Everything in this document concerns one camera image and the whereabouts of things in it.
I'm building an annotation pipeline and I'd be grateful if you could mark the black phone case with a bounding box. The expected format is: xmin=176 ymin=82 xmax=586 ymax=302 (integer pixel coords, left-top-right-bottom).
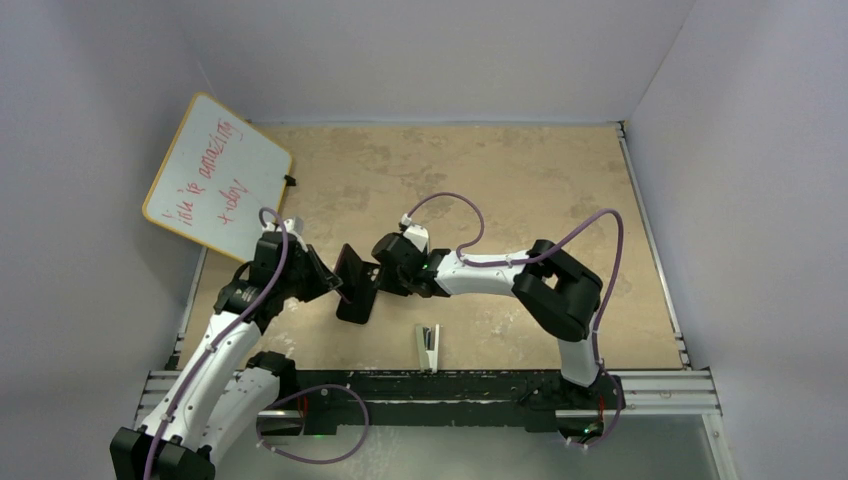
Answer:
xmin=336 ymin=262 xmax=378 ymax=325

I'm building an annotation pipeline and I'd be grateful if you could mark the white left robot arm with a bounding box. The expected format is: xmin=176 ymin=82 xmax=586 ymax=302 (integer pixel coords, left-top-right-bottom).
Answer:
xmin=109 ymin=224 xmax=342 ymax=479

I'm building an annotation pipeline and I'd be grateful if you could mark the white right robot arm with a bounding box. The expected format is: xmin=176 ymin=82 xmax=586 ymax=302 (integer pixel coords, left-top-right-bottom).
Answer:
xmin=372 ymin=233 xmax=625 ymax=408

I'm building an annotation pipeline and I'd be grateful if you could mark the white stapler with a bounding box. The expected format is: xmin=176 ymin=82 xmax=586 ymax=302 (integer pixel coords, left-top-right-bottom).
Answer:
xmin=415 ymin=324 xmax=441 ymax=373

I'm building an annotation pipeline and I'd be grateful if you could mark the yellow framed whiteboard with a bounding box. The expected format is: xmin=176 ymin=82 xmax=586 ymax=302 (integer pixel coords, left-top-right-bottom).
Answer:
xmin=142 ymin=92 xmax=293 ymax=261

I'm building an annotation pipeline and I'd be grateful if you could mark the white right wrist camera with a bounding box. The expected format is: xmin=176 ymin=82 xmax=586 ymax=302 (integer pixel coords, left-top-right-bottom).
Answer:
xmin=402 ymin=223 xmax=430 ymax=254

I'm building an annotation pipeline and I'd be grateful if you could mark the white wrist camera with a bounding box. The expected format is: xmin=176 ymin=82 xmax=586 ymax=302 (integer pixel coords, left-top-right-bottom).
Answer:
xmin=402 ymin=223 xmax=430 ymax=254
xmin=283 ymin=216 xmax=305 ymax=235

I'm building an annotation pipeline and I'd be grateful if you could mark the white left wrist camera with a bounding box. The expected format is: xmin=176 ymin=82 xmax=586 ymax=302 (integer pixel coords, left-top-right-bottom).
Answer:
xmin=283 ymin=216 xmax=305 ymax=235

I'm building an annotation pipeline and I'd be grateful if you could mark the black aluminium mounting rail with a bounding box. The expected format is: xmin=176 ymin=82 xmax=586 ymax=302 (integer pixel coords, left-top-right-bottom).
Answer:
xmin=135 ymin=368 xmax=723 ymax=439

